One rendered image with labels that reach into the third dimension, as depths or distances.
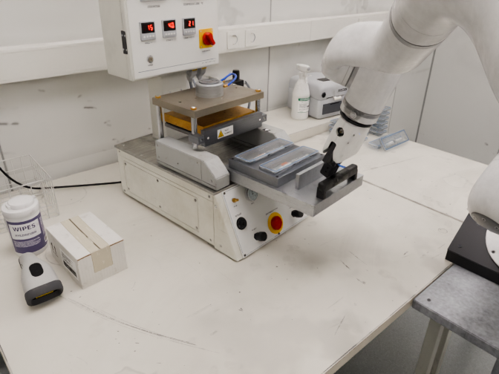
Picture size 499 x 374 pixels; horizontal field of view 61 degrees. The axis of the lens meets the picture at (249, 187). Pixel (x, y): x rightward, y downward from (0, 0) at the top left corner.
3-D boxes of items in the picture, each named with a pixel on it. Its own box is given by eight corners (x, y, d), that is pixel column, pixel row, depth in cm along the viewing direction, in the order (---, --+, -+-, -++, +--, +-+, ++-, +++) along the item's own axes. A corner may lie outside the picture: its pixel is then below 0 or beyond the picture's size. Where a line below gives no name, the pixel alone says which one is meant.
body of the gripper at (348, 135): (361, 127, 86) (338, 168, 93) (384, 116, 92) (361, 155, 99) (332, 107, 89) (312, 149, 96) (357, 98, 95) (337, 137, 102)
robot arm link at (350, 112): (368, 119, 84) (361, 131, 86) (388, 110, 90) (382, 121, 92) (336, 97, 88) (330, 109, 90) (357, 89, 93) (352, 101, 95)
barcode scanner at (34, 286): (6, 270, 106) (-2, 244, 103) (39, 257, 111) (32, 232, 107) (31, 315, 93) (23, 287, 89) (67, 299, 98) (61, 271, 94)
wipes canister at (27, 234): (10, 247, 115) (-5, 199, 108) (43, 235, 120) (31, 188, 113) (19, 262, 109) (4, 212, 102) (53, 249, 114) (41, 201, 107)
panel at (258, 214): (242, 258, 111) (220, 192, 108) (309, 215, 131) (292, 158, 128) (247, 259, 110) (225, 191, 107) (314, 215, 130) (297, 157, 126)
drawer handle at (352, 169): (315, 197, 97) (317, 182, 95) (350, 176, 107) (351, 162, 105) (323, 200, 96) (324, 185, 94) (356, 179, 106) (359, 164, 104)
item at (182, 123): (165, 126, 124) (162, 93, 119) (219, 110, 138) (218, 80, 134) (204, 141, 113) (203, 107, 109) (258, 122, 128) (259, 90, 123)
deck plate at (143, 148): (113, 147, 134) (113, 144, 134) (197, 121, 157) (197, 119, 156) (213, 196, 107) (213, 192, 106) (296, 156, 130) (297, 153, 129)
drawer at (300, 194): (221, 179, 113) (220, 152, 109) (274, 156, 127) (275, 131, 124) (312, 220, 95) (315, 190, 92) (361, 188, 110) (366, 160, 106)
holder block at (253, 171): (228, 167, 111) (228, 158, 109) (277, 146, 124) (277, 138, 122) (277, 188, 101) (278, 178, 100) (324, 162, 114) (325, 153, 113)
